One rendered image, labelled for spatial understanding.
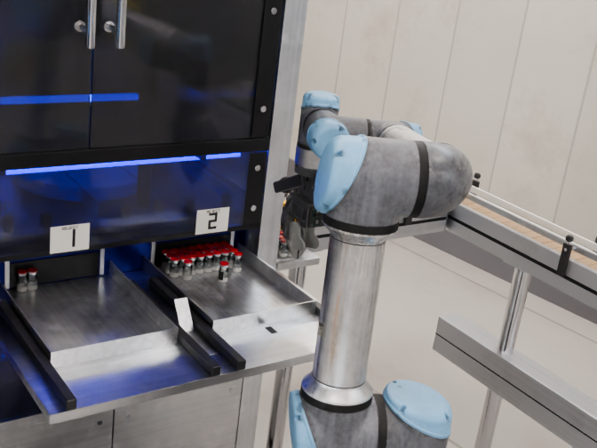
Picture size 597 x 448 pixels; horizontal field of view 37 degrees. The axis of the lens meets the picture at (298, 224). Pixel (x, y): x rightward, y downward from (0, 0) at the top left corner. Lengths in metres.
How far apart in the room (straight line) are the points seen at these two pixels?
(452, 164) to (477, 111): 3.34
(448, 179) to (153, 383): 0.70
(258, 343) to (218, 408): 0.52
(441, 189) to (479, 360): 1.50
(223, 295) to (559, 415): 1.05
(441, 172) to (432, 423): 0.41
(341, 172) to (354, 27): 3.97
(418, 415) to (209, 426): 1.00
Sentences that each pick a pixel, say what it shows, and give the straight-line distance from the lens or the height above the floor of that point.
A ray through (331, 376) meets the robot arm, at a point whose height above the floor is 1.07.
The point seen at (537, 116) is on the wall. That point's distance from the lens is 4.43.
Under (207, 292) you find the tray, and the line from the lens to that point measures 2.01.
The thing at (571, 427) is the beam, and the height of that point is 0.48.
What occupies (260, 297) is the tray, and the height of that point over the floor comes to 0.88.
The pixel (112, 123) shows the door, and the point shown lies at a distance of 1.86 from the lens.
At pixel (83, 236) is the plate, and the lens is 1.91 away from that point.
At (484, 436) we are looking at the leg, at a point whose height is 0.26.
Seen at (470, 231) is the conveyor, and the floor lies 0.87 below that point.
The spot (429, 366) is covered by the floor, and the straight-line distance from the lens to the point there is 3.68.
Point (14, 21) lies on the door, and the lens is 1.75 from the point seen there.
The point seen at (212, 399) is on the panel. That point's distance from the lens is 2.29.
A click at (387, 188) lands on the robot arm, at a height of 1.38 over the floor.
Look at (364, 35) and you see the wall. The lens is 5.14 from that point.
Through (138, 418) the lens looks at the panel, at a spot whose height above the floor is 0.52.
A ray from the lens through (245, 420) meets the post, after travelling 2.39.
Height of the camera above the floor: 1.77
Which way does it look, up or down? 21 degrees down
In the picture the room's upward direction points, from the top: 7 degrees clockwise
